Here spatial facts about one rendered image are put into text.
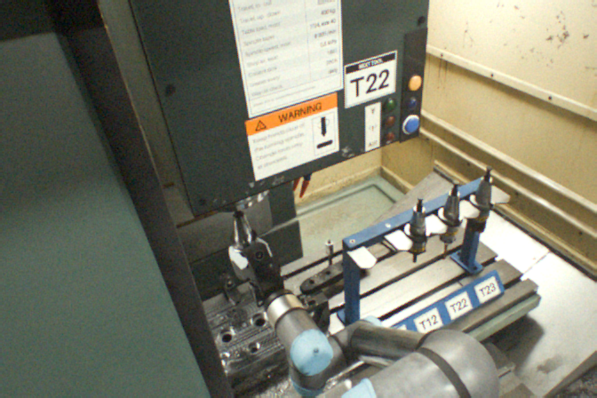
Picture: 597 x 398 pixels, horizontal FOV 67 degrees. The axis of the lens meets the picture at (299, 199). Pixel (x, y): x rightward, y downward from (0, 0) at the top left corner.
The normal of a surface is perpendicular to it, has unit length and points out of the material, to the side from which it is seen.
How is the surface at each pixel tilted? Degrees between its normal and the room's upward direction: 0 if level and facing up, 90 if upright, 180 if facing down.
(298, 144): 90
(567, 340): 24
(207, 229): 91
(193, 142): 90
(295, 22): 90
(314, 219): 0
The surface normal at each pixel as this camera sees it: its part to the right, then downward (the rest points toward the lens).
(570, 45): -0.88, 0.35
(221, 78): 0.47, 0.51
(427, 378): -0.08, -0.79
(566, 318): -0.44, -0.57
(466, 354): 0.18, -0.85
